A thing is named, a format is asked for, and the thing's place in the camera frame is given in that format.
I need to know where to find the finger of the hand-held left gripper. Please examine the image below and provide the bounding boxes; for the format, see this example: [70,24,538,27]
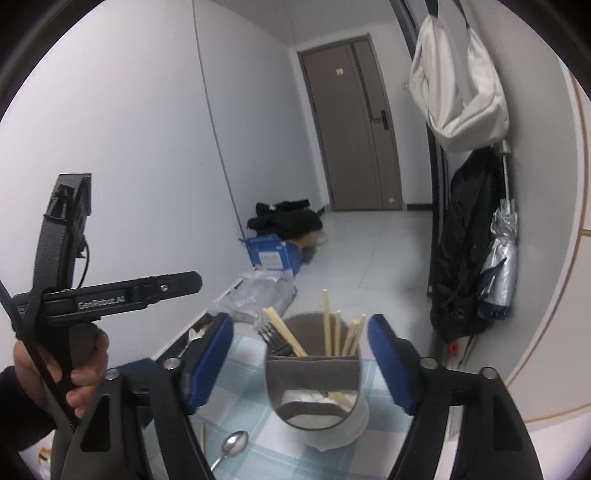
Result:
[133,271,203,308]

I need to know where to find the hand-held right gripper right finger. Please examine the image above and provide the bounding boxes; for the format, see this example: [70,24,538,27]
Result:
[367,314,546,480]

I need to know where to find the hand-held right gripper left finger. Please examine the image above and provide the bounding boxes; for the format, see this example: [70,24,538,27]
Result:
[60,312,235,480]

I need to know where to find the silver metal fork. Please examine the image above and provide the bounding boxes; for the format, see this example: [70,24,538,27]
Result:
[257,322,296,357]

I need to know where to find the white grey utensil holder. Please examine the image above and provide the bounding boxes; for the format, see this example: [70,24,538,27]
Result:
[264,313,370,452]

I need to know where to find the bunch of wooden chopsticks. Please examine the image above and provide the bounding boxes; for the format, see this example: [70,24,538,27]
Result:
[262,288,368,409]

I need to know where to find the white shoulder bag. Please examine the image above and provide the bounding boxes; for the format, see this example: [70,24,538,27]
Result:
[409,0,511,153]

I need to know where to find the person's left forearm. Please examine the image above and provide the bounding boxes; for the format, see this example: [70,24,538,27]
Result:
[0,367,61,462]

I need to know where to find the person's left hand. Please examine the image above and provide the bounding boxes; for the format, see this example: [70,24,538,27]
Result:
[13,330,110,418]

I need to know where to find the white plush slipper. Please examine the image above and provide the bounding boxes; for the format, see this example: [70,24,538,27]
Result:
[179,323,214,358]

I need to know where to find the silver metal spoon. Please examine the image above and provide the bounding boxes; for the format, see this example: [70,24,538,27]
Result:
[210,430,250,472]

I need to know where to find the clear plastic bag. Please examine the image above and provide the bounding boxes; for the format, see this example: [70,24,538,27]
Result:
[210,272,297,328]

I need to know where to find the blue cardboard box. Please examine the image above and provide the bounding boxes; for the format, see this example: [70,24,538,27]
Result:
[239,234,303,277]

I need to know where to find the pile of black clothes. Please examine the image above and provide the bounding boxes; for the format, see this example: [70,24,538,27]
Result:
[247,200,324,234]

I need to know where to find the brown cardboard box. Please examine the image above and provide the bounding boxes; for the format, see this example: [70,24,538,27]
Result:
[295,230,328,264]

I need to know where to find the black jacket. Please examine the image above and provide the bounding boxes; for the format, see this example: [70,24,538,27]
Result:
[429,150,506,344]

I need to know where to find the silver folding umbrella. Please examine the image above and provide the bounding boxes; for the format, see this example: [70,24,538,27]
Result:
[477,142,521,321]

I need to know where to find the brown door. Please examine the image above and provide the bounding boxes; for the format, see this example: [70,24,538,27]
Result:
[298,34,406,212]

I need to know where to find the thin black cable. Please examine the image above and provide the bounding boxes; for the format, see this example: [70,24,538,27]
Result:
[78,235,93,287]

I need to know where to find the black vertical frame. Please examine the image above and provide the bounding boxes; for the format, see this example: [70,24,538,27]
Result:
[390,0,451,296]

